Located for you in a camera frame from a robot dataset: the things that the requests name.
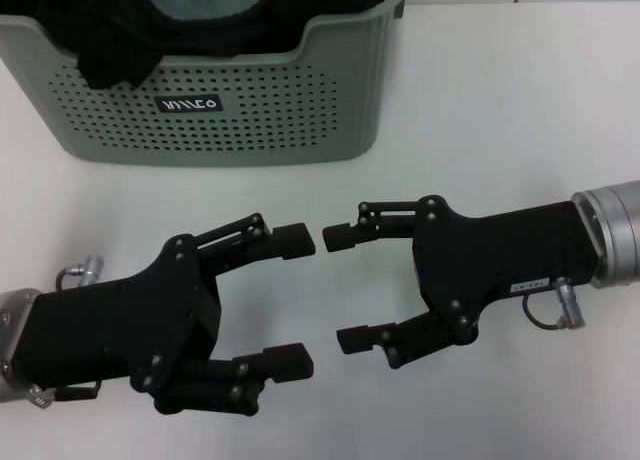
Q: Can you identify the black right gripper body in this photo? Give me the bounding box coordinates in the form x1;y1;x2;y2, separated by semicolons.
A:
410;195;606;349

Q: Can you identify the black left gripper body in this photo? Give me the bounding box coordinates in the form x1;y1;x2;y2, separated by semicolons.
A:
9;235;224;394

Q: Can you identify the green perforated plastic storage box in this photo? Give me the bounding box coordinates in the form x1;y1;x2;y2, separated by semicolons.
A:
0;0;405;165

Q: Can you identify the green towel with black trim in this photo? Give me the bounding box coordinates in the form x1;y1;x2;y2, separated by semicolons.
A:
138;0;275;27

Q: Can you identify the black cloth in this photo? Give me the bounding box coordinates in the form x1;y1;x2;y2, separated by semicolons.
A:
37;0;401;91

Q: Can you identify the left gripper cable with connector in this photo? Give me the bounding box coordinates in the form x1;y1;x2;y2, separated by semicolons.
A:
54;253;107;294

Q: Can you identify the gripper cable with connector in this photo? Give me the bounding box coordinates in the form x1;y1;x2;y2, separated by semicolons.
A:
522;275;576;331
54;253;107;294

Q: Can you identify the right gripper cable with connector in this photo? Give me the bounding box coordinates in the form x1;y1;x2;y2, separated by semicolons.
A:
522;275;576;331

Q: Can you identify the black cable with silver clamp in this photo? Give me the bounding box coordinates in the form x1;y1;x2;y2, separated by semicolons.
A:
27;380;104;409

